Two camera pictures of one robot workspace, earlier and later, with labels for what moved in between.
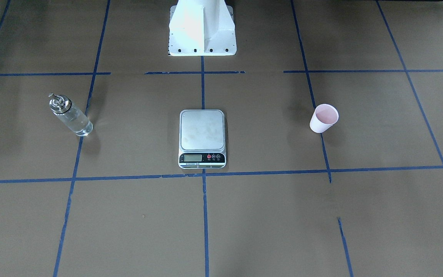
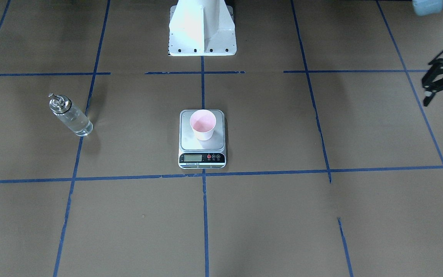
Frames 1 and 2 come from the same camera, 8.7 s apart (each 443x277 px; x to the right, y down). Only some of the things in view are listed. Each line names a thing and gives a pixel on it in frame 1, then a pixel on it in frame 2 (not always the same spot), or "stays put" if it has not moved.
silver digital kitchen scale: (202, 139) stays put
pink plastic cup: (325, 116) to (203, 122)
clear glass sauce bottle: (61, 106) stays put
